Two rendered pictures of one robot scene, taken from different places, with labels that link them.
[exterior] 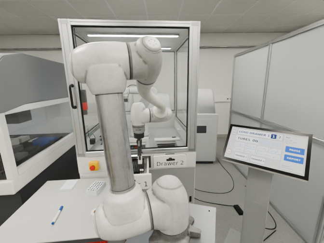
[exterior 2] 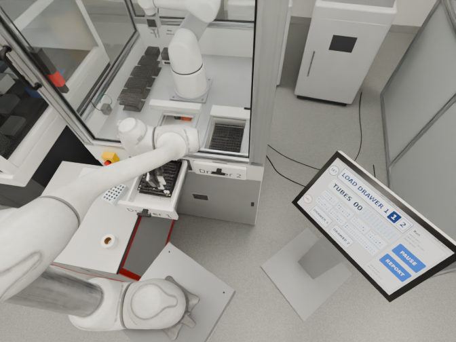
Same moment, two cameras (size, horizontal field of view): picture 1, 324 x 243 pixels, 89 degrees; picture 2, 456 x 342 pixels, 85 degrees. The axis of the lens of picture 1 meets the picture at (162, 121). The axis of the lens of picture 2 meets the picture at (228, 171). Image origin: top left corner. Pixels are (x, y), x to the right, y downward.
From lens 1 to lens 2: 90 cm
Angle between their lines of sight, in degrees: 48
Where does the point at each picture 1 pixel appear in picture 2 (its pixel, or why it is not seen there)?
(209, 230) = (207, 321)
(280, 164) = (368, 262)
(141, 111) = (134, 144)
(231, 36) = not seen: outside the picture
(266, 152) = (362, 233)
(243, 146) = (333, 205)
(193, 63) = (269, 15)
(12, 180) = (12, 175)
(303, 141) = (435, 254)
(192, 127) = (258, 138)
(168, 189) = (139, 318)
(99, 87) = not seen: outside the picture
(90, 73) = not seen: outside the picture
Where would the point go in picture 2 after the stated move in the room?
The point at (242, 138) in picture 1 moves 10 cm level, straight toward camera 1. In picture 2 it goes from (339, 190) to (326, 207)
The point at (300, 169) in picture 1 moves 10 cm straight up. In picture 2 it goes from (391, 284) to (406, 280)
